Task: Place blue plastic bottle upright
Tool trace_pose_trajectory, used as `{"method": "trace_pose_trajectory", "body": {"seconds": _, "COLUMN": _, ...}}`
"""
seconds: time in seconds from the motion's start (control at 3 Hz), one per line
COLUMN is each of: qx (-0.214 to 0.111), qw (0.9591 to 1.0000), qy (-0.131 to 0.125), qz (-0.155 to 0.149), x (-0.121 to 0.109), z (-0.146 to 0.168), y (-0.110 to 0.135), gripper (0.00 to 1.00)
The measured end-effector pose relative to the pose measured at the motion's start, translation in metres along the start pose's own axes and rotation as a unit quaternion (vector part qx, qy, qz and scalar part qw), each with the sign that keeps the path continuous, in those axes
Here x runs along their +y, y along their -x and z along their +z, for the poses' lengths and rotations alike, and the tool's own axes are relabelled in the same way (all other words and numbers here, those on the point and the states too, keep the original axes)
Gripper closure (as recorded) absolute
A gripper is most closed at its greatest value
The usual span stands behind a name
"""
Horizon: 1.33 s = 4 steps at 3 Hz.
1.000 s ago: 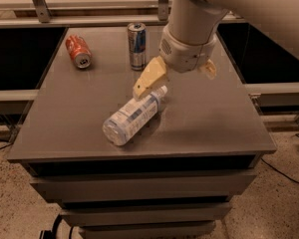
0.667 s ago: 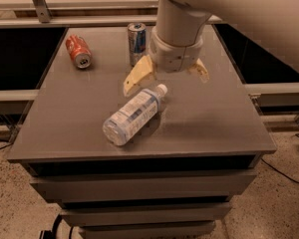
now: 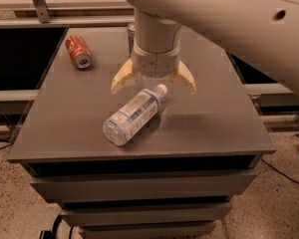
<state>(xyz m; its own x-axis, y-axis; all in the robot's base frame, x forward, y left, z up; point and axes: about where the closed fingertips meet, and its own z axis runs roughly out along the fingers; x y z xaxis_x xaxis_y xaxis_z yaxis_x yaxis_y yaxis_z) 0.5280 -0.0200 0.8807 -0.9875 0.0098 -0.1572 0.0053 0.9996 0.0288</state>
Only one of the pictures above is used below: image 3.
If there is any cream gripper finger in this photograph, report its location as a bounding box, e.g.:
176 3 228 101
170 62 196 95
111 59 140 95

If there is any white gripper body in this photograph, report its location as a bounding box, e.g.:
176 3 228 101
132 44 180 78

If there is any clear blue-labelled plastic bottle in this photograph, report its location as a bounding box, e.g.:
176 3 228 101
103 85 167 146

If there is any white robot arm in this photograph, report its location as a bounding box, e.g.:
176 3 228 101
127 0 299 96

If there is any blue silver energy drink can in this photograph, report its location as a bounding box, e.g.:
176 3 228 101
127 23 135 56

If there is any red soda can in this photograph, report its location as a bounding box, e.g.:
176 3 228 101
66 35 92 69

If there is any grey drawer cabinet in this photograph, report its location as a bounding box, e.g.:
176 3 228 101
8 27 275 239

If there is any metal railing frame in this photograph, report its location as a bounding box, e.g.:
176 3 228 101
0 0 299 105

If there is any black floor cable right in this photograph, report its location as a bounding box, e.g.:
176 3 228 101
260 131 299 186

